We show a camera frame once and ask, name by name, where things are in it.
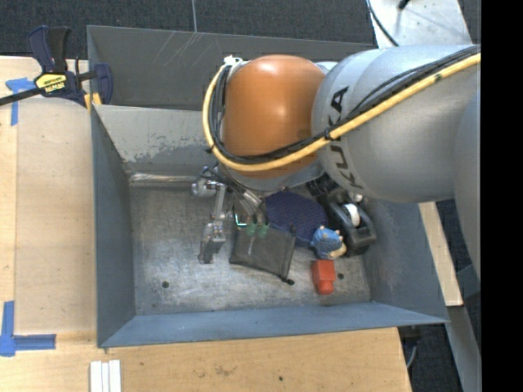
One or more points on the dark blue dotted cloth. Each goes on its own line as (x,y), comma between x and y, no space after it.
(300,215)

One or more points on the pale wood flat board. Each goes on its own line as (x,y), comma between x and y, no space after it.
(53,219)

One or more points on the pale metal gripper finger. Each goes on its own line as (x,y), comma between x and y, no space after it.
(215,232)
(206,252)

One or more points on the grey metal bin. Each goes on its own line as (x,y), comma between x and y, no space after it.
(184,284)

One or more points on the blue toy animal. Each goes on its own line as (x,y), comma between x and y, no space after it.
(325,241)

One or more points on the red plastic block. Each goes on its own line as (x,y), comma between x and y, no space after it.
(324,277)

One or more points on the black tape dispenser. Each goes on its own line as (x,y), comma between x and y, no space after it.
(355,227)

